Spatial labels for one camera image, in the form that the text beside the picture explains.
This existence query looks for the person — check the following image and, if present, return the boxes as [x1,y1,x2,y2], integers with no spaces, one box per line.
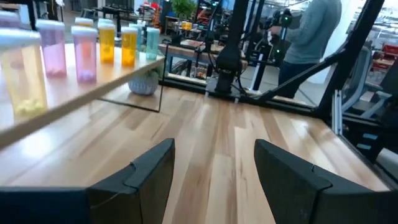
[267,0,343,100]

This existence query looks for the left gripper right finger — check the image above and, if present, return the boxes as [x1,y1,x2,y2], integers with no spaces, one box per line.
[254,138,374,224]

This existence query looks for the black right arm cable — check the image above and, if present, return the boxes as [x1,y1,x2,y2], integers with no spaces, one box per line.
[205,6,220,74]

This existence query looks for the black camera green light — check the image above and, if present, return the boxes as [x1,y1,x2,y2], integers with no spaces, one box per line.
[264,8,294,29]

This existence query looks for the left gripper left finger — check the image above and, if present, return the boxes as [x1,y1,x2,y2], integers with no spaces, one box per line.
[88,138,176,224]

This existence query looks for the wooden shelf black legs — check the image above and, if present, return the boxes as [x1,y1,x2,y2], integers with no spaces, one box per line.
[0,40,169,149]

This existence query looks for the silver aluminium post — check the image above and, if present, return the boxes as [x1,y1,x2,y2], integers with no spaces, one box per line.
[331,89,343,136]

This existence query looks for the yellow medicine bottle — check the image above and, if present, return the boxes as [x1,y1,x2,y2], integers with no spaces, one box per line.
[0,29,49,118]

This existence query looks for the green background plant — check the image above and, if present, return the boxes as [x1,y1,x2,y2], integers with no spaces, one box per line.
[170,0,198,20]

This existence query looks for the green potted plant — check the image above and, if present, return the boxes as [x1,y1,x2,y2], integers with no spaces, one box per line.
[127,67,162,96]

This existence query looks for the grey metal stand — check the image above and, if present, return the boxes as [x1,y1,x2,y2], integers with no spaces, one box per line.
[341,45,393,119]

